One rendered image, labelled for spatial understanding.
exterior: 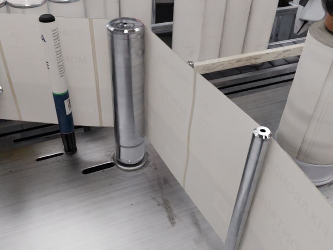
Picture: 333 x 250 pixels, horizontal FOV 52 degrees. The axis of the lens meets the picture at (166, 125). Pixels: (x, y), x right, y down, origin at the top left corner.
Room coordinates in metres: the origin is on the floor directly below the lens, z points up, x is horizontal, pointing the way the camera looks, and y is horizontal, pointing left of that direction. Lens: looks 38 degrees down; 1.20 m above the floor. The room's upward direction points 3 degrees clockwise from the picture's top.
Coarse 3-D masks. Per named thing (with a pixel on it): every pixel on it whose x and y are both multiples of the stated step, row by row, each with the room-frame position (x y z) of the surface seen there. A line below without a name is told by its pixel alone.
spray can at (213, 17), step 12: (216, 0) 0.58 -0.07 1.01; (204, 12) 0.58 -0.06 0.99; (216, 12) 0.58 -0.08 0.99; (204, 24) 0.58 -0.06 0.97; (216, 24) 0.58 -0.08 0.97; (204, 36) 0.58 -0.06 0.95; (216, 36) 0.58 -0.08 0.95; (204, 48) 0.58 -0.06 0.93; (216, 48) 0.58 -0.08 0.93; (204, 60) 0.58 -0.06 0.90
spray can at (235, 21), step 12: (228, 0) 0.60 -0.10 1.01; (240, 0) 0.60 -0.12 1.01; (228, 12) 0.60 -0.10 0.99; (240, 12) 0.60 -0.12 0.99; (228, 24) 0.60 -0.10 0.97; (240, 24) 0.60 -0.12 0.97; (228, 36) 0.60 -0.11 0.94; (240, 36) 0.60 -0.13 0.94; (228, 48) 0.60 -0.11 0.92; (240, 48) 0.61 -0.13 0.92
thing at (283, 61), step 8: (296, 40) 0.74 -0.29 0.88; (304, 40) 0.75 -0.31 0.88; (272, 48) 0.70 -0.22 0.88; (296, 56) 0.66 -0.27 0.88; (264, 64) 0.62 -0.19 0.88; (272, 64) 0.62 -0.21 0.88; (280, 64) 0.62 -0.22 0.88; (216, 72) 0.58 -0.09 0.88; (224, 72) 0.58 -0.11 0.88; (232, 72) 0.58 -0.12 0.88; (240, 72) 0.58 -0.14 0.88; (208, 80) 0.55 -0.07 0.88; (0, 120) 0.40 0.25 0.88; (8, 120) 0.40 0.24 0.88
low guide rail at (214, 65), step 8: (280, 48) 0.62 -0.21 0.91; (288, 48) 0.62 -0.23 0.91; (296, 48) 0.63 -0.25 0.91; (232, 56) 0.58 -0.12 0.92; (240, 56) 0.58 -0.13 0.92; (248, 56) 0.58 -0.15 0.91; (256, 56) 0.59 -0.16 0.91; (264, 56) 0.60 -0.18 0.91; (272, 56) 0.61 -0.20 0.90; (280, 56) 0.62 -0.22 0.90; (288, 56) 0.62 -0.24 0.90; (200, 64) 0.54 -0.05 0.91; (208, 64) 0.55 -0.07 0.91; (216, 64) 0.55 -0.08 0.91; (224, 64) 0.56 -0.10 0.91; (232, 64) 0.57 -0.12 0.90; (240, 64) 0.58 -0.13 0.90; (248, 64) 0.58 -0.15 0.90; (200, 72) 0.54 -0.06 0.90; (208, 72) 0.55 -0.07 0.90
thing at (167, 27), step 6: (288, 6) 0.72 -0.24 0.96; (294, 6) 0.73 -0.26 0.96; (276, 12) 0.70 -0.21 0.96; (282, 12) 0.71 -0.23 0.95; (288, 12) 0.71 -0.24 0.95; (294, 12) 0.72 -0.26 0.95; (156, 24) 0.59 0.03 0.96; (162, 24) 0.59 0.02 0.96; (168, 24) 0.60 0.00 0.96; (156, 30) 0.59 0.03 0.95; (162, 30) 0.59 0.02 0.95; (168, 30) 0.60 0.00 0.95
